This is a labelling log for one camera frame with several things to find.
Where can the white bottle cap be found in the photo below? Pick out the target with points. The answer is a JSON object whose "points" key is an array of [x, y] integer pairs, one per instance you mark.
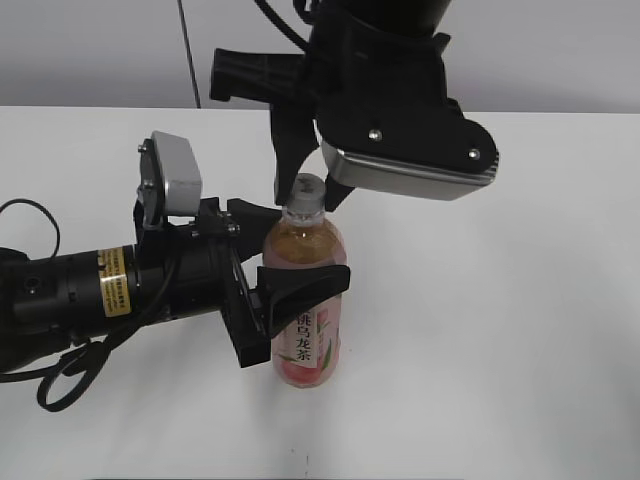
{"points": [[307, 196]]}

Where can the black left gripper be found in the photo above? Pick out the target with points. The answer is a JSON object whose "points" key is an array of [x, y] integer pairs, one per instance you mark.
{"points": [[196, 262]]}

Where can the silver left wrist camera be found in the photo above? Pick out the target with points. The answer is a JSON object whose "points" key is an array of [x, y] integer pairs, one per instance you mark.
{"points": [[181, 181]]}

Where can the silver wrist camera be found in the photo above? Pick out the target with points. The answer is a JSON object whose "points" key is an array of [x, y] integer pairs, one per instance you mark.
{"points": [[181, 181], [402, 178]]}

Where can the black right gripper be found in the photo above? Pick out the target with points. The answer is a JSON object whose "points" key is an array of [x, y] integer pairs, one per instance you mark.
{"points": [[374, 83]]}

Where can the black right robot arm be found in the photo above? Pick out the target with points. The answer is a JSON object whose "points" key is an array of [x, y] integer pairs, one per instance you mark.
{"points": [[367, 88]]}

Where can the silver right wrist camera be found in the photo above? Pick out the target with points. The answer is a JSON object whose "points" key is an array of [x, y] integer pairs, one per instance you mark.
{"points": [[402, 178]]}

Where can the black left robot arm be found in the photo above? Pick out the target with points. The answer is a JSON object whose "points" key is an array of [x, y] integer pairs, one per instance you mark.
{"points": [[51, 304]]}

